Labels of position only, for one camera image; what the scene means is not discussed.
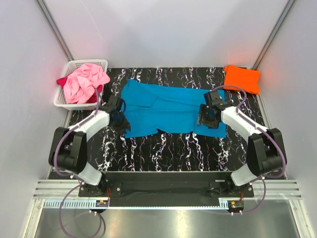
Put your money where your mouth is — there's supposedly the blue t shirt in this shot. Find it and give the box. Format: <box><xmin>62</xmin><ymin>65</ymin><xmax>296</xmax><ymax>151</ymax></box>
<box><xmin>121</xmin><ymin>79</ymin><xmax>226</xmax><ymax>138</ymax></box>

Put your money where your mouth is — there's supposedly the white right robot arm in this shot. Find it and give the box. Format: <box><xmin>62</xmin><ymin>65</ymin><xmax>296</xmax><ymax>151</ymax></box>
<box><xmin>197</xmin><ymin>90</ymin><xmax>287</xmax><ymax>197</ymax></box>

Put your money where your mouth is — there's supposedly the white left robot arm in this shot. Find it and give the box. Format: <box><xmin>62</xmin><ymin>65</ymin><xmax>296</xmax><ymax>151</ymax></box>
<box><xmin>49</xmin><ymin>96</ymin><xmax>131</xmax><ymax>196</ymax></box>

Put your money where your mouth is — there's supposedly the red t shirt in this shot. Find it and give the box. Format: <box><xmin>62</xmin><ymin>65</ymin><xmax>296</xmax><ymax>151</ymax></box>
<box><xmin>56</xmin><ymin>75</ymin><xmax>103</xmax><ymax>104</ymax></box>

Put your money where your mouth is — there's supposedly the pink t shirt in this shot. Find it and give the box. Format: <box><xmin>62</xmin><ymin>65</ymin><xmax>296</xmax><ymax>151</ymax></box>
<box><xmin>56</xmin><ymin>63</ymin><xmax>110</xmax><ymax>104</ymax></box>

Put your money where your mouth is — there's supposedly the folded orange t shirt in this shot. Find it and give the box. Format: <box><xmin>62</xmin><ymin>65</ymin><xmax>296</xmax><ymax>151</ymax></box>
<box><xmin>223</xmin><ymin>65</ymin><xmax>261</xmax><ymax>95</ymax></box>

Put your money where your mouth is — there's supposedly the white plastic laundry basket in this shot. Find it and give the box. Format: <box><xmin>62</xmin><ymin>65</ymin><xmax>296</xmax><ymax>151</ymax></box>
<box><xmin>53</xmin><ymin>59</ymin><xmax>108</xmax><ymax>111</ymax></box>

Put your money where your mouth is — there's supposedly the aluminium frame rail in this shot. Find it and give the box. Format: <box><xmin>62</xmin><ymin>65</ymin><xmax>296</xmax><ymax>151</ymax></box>
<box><xmin>33</xmin><ymin>179</ymin><xmax>301</xmax><ymax>199</ymax></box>

